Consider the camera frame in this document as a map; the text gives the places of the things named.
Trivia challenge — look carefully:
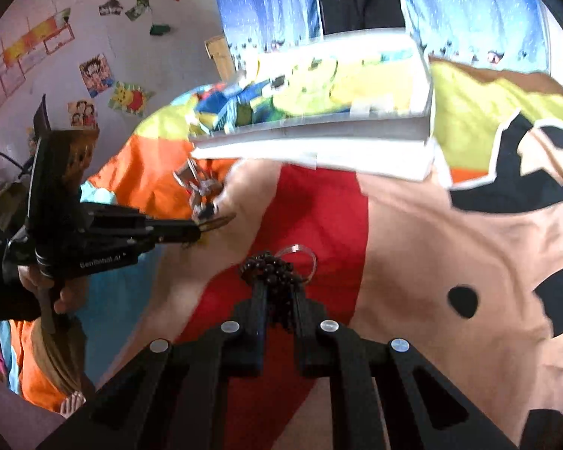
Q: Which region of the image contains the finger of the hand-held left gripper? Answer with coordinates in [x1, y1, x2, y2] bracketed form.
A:
[143, 218, 203, 246]

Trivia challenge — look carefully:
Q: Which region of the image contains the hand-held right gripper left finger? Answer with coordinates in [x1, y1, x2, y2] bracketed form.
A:
[35, 274, 268, 450]

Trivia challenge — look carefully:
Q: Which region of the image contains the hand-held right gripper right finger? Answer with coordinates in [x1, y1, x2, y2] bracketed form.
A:
[293, 286, 519, 450]

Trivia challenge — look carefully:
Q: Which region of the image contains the brown hair clip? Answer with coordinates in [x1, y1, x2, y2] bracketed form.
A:
[199, 213, 238, 234]

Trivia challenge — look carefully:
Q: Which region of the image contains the silver metal jewelry piece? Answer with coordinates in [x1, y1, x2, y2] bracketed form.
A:
[173, 159, 226, 223]

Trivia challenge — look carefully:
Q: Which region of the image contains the dark bead bracelet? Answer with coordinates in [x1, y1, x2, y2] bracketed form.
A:
[239, 250, 306, 333]

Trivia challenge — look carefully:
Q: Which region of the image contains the clear plastic bangle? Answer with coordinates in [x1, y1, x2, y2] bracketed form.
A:
[274, 244, 318, 285]

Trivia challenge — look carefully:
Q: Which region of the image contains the white shallow box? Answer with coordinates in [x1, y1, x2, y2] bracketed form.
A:
[188, 28, 436, 182]

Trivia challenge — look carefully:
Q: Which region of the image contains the person's left hand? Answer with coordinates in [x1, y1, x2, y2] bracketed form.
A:
[18, 267, 91, 315]

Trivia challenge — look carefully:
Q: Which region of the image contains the cartoon family poster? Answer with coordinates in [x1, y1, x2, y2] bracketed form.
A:
[68, 99, 98, 128]

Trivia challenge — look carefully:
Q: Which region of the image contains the person's long brown hair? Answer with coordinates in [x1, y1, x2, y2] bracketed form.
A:
[30, 291, 97, 399]

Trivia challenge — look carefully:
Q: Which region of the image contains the colourful printed blanket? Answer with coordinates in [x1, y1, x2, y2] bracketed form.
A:
[75, 56, 563, 450]

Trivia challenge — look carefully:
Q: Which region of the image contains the yellow bear poster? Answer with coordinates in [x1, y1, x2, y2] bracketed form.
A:
[109, 81, 155, 117]

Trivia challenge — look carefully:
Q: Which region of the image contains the person's orange top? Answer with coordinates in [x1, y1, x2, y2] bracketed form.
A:
[7, 316, 76, 413]

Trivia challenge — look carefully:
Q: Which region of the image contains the anime character poster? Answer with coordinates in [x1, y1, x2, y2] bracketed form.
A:
[79, 54, 114, 99]

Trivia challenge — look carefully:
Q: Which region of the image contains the person's bare foot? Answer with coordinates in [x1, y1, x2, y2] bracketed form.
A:
[60, 391, 86, 419]

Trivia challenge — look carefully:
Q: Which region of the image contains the wooden cabinet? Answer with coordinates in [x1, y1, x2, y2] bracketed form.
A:
[204, 35, 238, 83]

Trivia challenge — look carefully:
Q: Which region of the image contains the cartoon drawing paper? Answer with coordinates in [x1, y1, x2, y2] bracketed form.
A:
[190, 40, 428, 128]

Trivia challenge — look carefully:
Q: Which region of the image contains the blue dotted curtain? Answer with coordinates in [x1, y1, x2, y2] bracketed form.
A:
[206, 0, 322, 55]
[387, 0, 552, 65]

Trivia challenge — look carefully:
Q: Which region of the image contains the colourful wall chart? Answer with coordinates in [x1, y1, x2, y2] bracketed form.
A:
[0, 7, 76, 114]

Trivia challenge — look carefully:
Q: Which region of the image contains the small green wall photo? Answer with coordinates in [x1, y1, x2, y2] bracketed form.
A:
[125, 0, 152, 22]

